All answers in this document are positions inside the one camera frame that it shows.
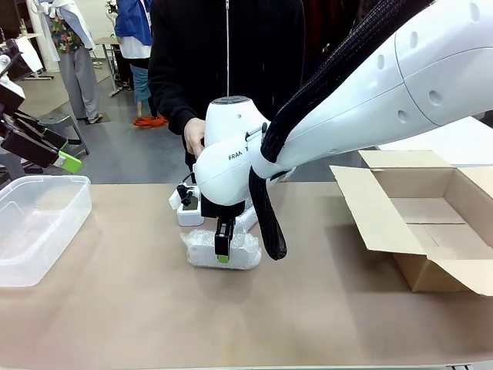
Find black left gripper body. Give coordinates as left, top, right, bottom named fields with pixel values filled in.
left=0, top=112, right=18, bottom=146

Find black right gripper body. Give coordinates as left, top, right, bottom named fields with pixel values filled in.
left=200, top=194, right=247, bottom=220

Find bubble-wrapped white clock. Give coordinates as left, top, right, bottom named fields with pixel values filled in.
left=233, top=198, right=260, bottom=234
left=179, top=228, right=263, bottom=271

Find person's right forearm black sleeve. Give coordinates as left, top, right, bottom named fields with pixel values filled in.
left=147, top=49, right=200, bottom=136

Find white unwrapped digital clock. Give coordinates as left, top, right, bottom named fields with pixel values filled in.
left=176, top=194, right=206, bottom=227

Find person's right hand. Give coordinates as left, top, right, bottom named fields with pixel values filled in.
left=183, top=116, right=207, bottom=158

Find grey metal step stool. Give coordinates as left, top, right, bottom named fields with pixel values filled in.
left=37, top=113, right=90, bottom=156

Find clear plastic container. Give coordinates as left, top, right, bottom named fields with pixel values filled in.
left=0, top=174, right=93, bottom=288

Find person in floral shirt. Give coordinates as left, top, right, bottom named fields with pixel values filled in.
left=37, top=0, right=104, bottom=125

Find orange shoes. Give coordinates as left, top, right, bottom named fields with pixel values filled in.
left=132, top=114, right=169, bottom=129

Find small wooden background table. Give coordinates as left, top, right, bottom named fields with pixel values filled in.
left=93, top=35, right=134, bottom=98

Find person in blue jacket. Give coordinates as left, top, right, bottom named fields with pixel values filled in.
left=114, top=0, right=159, bottom=116

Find person in black hoodie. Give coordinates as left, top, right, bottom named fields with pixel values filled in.
left=147, top=0, right=308, bottom=182

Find open cardboard box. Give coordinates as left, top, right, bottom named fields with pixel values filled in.
left=328, top=149, right=493, bottom=298

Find white table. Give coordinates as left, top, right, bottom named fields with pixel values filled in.
left=376, top=114, right=493, bottom=167

